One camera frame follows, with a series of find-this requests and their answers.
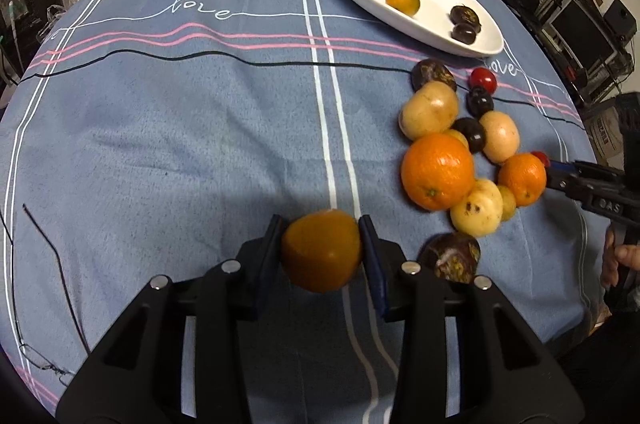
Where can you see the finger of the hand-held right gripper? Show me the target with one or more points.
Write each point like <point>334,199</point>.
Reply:
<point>562,166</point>
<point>570,191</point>

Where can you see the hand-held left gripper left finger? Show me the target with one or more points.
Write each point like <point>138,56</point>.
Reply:
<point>270,259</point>

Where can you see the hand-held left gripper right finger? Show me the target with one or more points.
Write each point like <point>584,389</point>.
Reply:
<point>374,264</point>

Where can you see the red cherry tomato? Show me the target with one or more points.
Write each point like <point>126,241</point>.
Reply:
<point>483,80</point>
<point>540,158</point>

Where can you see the orange mandarin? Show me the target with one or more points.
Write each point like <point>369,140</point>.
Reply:
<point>437,171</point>
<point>522,178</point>

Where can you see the small orange-yellow fruit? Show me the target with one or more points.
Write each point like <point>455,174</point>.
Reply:
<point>321,251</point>

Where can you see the small yellow round fruit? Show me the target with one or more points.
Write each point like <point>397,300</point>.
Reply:
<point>455,136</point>
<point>507,202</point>

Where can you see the beige round fruit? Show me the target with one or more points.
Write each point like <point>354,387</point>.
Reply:
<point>499,137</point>
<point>476,207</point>

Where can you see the dark brown water chestnut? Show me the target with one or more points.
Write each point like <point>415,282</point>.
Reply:
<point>432,72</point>
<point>445,254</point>
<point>462,15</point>

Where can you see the small dark plum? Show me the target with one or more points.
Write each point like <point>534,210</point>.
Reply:
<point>480,100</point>

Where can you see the tan round fruit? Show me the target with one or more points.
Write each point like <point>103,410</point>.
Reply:
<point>430,110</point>

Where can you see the white plate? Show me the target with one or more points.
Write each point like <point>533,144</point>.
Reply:
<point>430,12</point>

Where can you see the person's right hand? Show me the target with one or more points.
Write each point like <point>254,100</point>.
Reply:
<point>617,259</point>

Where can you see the black speaker and monitor shelf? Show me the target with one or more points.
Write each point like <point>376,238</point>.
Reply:
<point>565,74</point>

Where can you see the computer monitor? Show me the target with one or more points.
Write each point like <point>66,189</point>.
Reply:
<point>582,37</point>

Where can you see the blue striped tablecloth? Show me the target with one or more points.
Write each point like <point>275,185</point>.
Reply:
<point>175,154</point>

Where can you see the black speaker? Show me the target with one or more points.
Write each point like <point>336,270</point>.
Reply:
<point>620,17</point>

